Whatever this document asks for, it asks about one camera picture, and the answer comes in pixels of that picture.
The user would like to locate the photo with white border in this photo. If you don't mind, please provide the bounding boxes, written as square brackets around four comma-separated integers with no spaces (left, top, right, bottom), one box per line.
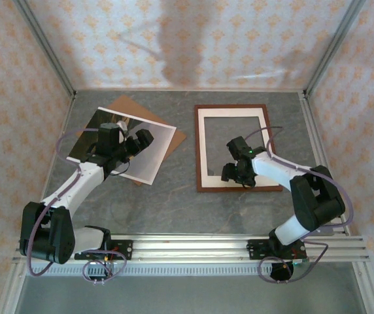
[66,107,177,186]

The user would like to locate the brown backing board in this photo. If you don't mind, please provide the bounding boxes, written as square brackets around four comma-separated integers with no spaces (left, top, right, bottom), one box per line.
[106,95,188,154]

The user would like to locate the brown wooden picture frame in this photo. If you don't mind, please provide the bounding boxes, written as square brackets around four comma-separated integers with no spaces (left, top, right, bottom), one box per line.
[194,103,284,193]

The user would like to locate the white mat board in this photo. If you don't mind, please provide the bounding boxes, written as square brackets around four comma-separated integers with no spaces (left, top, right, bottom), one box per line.
[197,107,281,189]

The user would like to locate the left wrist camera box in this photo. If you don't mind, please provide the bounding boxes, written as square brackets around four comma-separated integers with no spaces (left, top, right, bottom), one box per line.
[116,120,131,137]

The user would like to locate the aluminium side rail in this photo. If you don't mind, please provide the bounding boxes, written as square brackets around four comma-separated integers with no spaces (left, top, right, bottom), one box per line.
[28,91,77,236]
[299,91,351,236]

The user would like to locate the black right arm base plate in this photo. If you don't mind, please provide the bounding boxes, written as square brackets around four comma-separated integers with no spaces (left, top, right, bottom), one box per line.
[247,238,307,262]

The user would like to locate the aluminium rail beam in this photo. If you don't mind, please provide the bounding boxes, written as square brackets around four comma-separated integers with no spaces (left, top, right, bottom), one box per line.
[12,234,371,262]

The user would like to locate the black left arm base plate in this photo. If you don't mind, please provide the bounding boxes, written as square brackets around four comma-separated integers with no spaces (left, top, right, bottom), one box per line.
[75,239,133,261]

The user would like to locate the grey slotted cable duct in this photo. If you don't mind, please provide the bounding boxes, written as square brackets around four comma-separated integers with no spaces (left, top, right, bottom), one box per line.
[26,264,358,276]

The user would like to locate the aluminium corner post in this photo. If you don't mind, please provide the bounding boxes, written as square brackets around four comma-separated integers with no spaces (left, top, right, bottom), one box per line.
[304,0,367,97]
[12,0,77,99]

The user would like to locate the aluminium lower post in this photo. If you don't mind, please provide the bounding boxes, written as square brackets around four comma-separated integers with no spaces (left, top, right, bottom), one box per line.
[0,261,27,314]
[352,261,374,314]

